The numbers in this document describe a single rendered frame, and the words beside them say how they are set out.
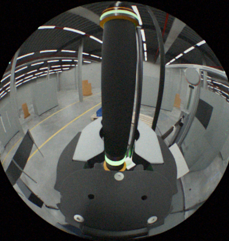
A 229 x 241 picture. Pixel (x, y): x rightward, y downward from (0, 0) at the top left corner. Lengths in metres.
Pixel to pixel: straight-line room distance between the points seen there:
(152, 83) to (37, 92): 7.48
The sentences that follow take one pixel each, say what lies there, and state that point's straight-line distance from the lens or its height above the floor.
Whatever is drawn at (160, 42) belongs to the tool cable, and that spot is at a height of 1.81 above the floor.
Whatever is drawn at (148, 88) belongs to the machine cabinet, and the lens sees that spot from 5.55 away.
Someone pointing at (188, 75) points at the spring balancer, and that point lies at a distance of 0.75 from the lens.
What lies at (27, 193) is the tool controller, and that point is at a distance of 0.81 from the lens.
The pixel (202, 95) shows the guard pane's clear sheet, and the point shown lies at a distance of 0.84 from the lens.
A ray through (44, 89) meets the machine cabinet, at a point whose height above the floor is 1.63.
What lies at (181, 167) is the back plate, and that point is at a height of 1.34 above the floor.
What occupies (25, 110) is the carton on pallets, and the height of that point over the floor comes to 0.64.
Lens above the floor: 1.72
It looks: 31 degrees down
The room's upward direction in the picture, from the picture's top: 2 degrees clockwise
